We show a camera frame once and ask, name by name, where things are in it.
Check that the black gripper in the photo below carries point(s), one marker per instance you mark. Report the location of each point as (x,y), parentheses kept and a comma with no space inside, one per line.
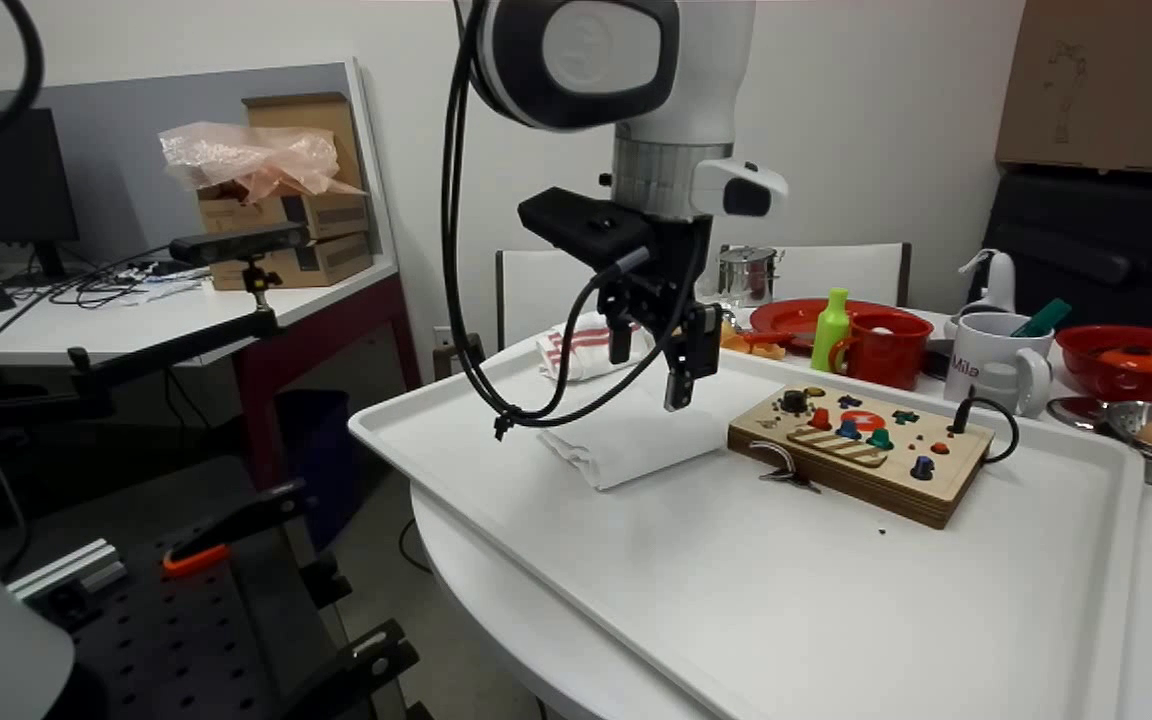
(657,262)

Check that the white towel red stripes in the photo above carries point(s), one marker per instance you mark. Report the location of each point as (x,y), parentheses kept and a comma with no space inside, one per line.
(631,444)
(578,359)

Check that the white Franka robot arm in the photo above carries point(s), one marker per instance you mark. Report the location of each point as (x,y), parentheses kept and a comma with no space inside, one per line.
(657,81)

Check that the crumpled white towel red stripes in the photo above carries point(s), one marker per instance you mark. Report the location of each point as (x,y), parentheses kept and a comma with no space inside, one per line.
(578,359)

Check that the shallow red bowl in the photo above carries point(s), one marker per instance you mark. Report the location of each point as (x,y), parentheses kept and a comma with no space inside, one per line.
(780,321)

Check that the stainless steel pot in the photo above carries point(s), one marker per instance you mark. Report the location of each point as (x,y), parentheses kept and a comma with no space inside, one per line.
(746,274)

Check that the green plastic bottle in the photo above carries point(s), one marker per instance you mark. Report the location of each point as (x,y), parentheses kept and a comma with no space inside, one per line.
(831,335)

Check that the white chair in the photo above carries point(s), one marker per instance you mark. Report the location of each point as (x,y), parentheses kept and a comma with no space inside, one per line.
(858,274)

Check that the wooden busy board toy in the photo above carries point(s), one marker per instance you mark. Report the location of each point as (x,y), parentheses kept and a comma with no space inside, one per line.
(870,467)

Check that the large white plastic tray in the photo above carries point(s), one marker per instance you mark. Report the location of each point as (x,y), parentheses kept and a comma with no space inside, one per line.
(737,601)

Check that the white mug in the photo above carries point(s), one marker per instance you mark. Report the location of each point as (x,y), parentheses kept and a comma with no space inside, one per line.
(990,360)

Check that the white plastic dispenser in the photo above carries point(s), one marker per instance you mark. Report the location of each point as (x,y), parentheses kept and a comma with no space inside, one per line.
(993,283)

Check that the green marker pen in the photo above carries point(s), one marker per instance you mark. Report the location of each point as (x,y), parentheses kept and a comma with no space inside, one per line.
(1040,317)

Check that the dark blue bin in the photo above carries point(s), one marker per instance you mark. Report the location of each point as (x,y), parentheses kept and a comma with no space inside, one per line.
(322,463)

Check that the stacked cardboard boxes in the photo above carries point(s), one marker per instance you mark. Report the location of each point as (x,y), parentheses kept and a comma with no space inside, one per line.
(322,225)

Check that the black cabinet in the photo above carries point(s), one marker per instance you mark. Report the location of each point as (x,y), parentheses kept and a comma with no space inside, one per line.
(1108,255)

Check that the deep red bowl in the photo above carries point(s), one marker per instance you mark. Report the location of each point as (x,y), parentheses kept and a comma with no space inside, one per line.
(1138,360)

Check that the pink plastic bag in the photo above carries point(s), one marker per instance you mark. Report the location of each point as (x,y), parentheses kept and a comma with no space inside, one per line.
(248,157)

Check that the large cardboard box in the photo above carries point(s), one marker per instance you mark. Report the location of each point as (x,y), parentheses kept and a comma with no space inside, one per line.
(1108,81)

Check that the papers and desk clutter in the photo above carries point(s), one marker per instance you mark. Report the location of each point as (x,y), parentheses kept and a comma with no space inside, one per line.
(138,283)

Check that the grey partition panel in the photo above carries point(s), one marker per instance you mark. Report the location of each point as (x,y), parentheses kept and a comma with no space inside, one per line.
(138,147)

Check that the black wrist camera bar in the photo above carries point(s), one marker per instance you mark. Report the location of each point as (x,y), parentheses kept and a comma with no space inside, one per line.
(581,225)

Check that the black stereo camera bar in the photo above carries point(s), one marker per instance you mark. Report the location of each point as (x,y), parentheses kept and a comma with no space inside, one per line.
(236,244)

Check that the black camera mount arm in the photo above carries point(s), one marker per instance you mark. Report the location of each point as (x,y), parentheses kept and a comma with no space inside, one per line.
(179,351)

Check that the white desk dark red frame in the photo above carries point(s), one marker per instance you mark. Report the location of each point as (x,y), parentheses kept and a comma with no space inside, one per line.
(138,325)

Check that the black metal rig frame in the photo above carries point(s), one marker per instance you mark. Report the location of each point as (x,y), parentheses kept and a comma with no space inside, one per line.
(179,641)

